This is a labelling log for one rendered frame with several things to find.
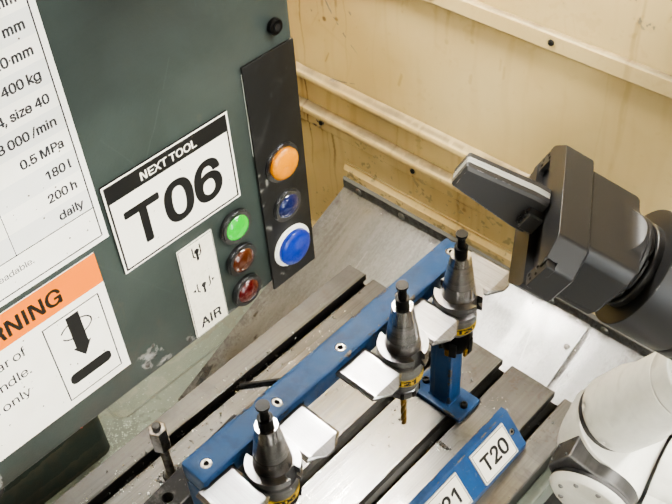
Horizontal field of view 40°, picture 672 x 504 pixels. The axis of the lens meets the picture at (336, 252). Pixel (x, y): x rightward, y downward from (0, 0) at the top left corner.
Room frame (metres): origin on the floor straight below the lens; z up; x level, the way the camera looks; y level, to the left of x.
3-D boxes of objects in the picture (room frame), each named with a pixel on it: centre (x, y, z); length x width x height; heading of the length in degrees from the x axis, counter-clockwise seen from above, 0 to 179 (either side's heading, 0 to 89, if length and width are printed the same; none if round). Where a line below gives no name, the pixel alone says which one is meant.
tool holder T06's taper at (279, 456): (0.57, 0.09, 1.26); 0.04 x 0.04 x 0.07
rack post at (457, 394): (0.87, -0.15, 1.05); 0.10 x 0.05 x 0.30; 44
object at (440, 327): (0.76, -0.11, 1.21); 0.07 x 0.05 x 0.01; 44
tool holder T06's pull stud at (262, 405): (0.56, 0.09, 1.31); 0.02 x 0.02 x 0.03
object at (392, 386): (0.68, -0.03, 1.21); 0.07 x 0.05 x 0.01; 44
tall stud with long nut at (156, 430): (0.77, 0.27, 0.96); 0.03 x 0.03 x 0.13
